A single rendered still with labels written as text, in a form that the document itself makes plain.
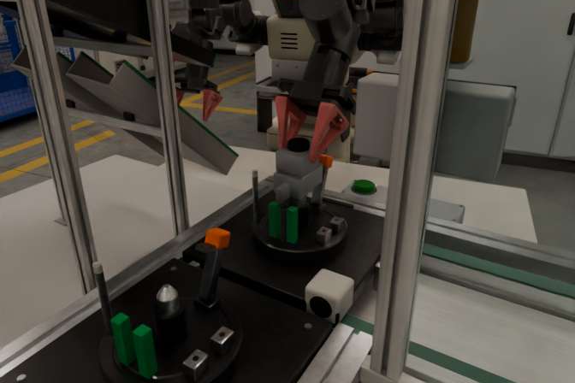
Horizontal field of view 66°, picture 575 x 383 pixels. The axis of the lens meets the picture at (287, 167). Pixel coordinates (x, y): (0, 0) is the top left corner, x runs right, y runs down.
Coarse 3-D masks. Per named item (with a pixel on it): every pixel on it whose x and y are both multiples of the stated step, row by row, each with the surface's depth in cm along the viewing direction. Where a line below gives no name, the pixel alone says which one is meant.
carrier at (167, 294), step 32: (128, 288) 54; (160, 288) 54; (192, 288) 54; (224, 288) 54; (96, 320) 49; (128, 320) 39; (160, 320) 41; (192, 320) 46; (224, 320) 46; (256, 320) 49; (288, 320) 49; (320, 320) 49; (64, 352) 44; (96, 352) 44; (128, 352) 40; (160, 352) 42; (192, 352) 42; (224, 352) 42; (256, 352) 44; (288, 352) 44
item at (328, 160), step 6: (324, 156) 66; (330, 156) 67; (324, 162) 66; (330, 162) 67; (324, 168) 66; (324, 174) 67; (324, 180) 67; (318, 186) 67; (324, 186) 67; (312, 192) 67; (318, 192) 67; (312, 198) 67; (318, 198) 67
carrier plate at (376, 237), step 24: (240, 216) 70; (360, 216) 70; (240, 240) 64; (360, 240) 64; (240, 264) 58; (264, 264) 58; (288, 264) 58; (312, 264) 58; (336, 264) 58; (360, 264) 58; (264, 288) 55; (288, 288) 54; (360, 288) 55
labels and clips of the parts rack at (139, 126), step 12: (0, 24) 48; (60, 36) 71; (120, 36) 64; (72, 108) 76; (96, 120) 73; (108, 120) 72; (120, 120) 70; (132, 120) 69; (144, 132) 68; (156, 132) 67
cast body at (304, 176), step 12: (288, 144) 59; (300, 144) 58; (276, 156) 59; (288, 156) 58; (300, 156) 57; (276, 168) 60; (288, 168) 58; (300, 168) 57; (312, 168) 60; (276, 180) 60; (288, 180) 58; (300, 180) 58; (312, 180) 61; (276, 192) 58; (288, 192) 59; (300, 192) 58
